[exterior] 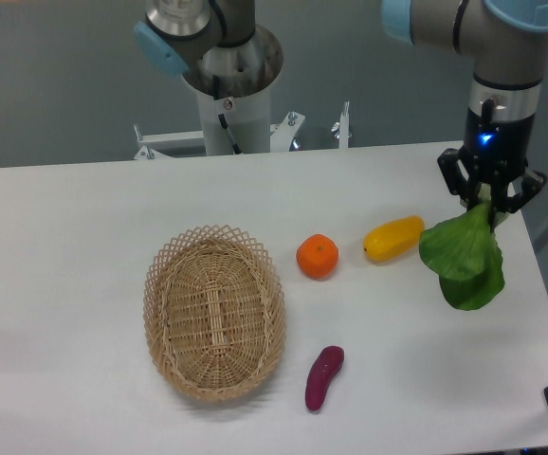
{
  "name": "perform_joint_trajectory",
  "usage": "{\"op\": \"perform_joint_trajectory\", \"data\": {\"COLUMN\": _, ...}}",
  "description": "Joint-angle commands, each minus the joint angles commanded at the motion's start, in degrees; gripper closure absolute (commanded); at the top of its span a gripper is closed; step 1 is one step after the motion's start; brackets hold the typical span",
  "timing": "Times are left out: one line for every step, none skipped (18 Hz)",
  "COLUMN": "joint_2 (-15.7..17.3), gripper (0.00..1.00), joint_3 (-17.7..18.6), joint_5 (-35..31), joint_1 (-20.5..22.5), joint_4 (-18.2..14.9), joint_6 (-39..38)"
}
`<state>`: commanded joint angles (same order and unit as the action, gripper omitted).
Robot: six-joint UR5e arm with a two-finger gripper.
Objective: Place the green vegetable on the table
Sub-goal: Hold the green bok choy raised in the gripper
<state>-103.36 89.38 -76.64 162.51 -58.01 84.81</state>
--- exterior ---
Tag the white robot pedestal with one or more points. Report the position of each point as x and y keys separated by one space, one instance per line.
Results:
x=233 y=84

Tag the white metal base frame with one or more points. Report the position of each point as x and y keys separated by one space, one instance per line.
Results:
x=249 y=138

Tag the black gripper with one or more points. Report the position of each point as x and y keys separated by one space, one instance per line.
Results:
x=490 y=150

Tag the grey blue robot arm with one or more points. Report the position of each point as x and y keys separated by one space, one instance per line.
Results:
x=508 y=41

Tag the purple sweet potato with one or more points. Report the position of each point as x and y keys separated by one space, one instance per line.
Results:
x=323 y=371

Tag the green leafy vegetable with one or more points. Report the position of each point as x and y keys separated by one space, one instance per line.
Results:
x=464 y=253

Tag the orange tangerine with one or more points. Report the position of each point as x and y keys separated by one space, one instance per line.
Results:
x=317 y=256

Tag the yellow mango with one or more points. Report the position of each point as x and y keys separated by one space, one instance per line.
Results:
x=392 y=239

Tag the woven wicker basket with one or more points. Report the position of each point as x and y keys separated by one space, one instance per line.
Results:
x=213 y=312

